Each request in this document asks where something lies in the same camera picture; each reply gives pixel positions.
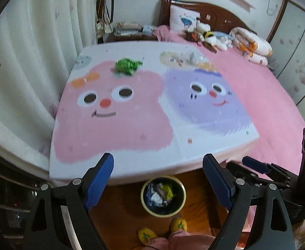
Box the clear plastic wrapper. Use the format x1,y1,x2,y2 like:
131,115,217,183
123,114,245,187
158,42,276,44
180,51,206,65

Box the green paper ball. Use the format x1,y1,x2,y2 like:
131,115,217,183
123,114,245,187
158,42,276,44
115,58,143,76

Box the yellow rim trash bin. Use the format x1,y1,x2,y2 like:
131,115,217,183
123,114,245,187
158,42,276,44
141,175,186,218

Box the metal rack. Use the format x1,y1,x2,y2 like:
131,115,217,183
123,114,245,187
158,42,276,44
0,156,44,240

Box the pink bed sheet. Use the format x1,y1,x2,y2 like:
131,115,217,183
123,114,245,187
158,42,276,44
154,26,305,175

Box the pink trouser legs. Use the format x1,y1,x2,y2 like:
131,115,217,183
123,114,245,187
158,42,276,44
144,230,215,250

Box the right yellow slipper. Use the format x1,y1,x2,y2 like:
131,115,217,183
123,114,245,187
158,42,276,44
171,217,187,233

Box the yellow slipper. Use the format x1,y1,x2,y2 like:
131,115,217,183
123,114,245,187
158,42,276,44
171,217,187,233
138,227,157,245

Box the left yellow slipper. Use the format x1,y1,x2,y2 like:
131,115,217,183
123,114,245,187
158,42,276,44
138,227,157,245

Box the folded floral quilt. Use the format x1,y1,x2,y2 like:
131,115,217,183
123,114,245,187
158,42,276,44
229,26,273,67

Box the cartoon printed mat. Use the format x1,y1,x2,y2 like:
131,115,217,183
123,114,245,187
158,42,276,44
49,41,260,185

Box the wardrobe sliding door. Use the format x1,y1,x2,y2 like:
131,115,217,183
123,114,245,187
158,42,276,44
268,0,305,120

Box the stuffed plush toys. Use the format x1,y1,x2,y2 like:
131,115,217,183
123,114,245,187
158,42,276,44
185,17,234,53

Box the wooden headboard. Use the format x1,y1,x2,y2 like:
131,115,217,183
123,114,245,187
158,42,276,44
157,0,257,34

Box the white embroidered pillow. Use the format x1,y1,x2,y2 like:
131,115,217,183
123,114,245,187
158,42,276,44
169,5,201,33

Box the stack of books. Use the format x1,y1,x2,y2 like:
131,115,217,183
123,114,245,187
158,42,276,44
114,21,157,37

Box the wooden nightstand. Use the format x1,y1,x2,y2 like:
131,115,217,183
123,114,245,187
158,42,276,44
97,33,158,44

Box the white curtain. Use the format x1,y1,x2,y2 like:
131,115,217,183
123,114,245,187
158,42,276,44
0,0,96,178

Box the hanging bags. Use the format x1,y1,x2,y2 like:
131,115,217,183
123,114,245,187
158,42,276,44
95,0,115,39

